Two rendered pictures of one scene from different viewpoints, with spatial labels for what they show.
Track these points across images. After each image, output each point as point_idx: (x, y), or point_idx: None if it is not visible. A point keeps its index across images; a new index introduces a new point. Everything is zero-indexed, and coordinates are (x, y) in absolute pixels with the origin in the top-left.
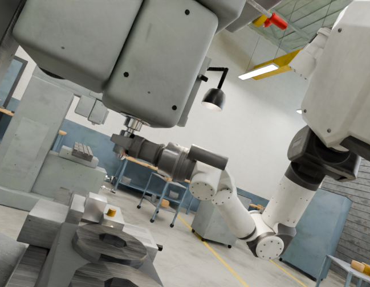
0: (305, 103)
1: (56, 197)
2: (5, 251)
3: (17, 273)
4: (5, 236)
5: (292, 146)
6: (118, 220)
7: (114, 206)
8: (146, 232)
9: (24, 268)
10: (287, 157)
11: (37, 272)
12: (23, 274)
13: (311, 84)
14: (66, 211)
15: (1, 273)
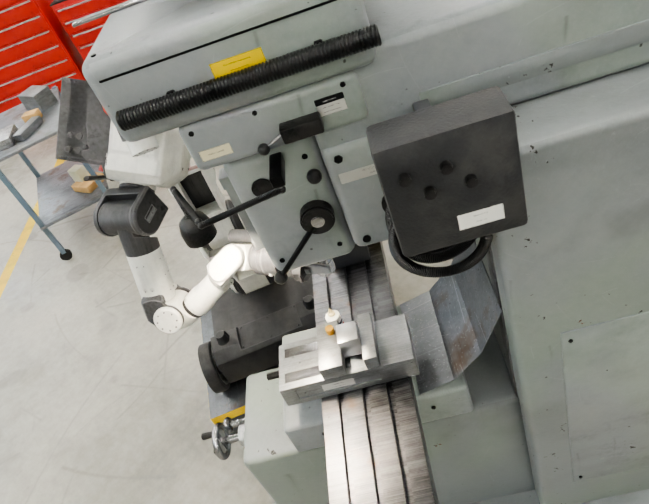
0: (182, 163)
1: (429, 491)
2: (426, 364)
3: (389, 300)
4: (440, 382)
5: (148, 221)
6: (322, 328)
7: (326, 364)
8: (284, 376)
9: (388, 306)
10: (154, 232)
11: (379, 307)
12: (386, 300)
13: (183, 147)
14: (378, 348)
15: (413, 342)
